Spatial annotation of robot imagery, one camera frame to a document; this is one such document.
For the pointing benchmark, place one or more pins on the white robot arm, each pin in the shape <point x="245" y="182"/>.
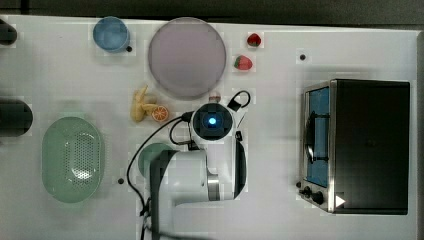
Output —
<point x="214" y="167"/>

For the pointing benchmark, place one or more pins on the green strainer basket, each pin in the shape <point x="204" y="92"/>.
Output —
<point x="72" y="159"/>

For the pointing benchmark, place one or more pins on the peeled toy banana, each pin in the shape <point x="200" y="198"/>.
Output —
<point x="142" y="104"/>

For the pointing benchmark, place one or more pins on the black cylinder object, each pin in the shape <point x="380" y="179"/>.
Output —
<point x="8" y="34"/>

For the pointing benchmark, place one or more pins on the toy orange slice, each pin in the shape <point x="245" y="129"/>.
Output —
<point x="160" y="114"/>

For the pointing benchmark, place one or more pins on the green mug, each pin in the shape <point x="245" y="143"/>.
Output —
<point x="148" y="154"/>

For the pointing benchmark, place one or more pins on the dark red toy strawberry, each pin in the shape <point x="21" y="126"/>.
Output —
<point x="254" y="40"/>

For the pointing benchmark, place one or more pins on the light red toy strawberry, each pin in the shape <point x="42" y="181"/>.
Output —
<point x="243" y="63"/>

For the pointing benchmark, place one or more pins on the silver toaster oven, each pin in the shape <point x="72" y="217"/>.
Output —
<point x="355" y="146"/>

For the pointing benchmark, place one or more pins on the blue cup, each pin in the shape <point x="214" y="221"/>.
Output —
<point x="111" y="34"/>

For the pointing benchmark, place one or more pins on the grey round plate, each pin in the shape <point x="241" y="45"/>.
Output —
<point x="187" y="57"/>

